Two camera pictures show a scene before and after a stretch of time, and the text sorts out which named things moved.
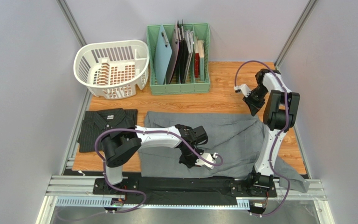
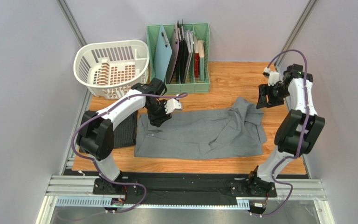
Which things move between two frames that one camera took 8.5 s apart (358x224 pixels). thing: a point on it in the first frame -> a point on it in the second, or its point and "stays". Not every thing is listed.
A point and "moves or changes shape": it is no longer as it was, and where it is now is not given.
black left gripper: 189,164 -> 157,120
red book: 196,58 stays
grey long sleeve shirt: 234,141 moves or changes shape
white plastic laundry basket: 112,70 stays
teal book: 201,47 stays
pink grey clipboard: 174,56 stays
